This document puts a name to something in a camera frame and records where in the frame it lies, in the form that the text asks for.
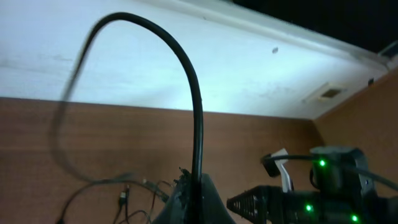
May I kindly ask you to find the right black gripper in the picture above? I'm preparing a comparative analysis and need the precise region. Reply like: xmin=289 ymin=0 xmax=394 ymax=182
xmin=226 ymin=186 xmax=323 ymax=224

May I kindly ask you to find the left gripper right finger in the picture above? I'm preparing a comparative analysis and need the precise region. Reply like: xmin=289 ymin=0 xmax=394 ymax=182
xmin=201 ymin=174 xmax=236 ymax=224

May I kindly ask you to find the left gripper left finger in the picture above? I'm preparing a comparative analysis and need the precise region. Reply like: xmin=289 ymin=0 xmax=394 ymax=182
xmin=152 ymin=169 xmax=192 ymax=224

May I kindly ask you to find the black cable bundle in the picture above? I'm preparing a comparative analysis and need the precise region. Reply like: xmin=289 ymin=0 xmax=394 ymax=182
xmin=55 ymin=177 xmax=175 ymax=224

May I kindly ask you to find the black USB-A cable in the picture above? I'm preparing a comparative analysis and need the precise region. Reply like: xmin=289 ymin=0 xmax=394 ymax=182
xmin=48 ymin=11 xmax=205 ymax=184

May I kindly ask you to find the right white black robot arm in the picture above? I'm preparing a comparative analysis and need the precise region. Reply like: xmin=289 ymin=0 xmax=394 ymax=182
xmin=227 ymin=146 xmax=397 ymax=223

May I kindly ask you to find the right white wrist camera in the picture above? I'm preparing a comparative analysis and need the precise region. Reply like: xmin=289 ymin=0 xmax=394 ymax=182
xmin=261 ymin=148 xmax=294 ymax=193

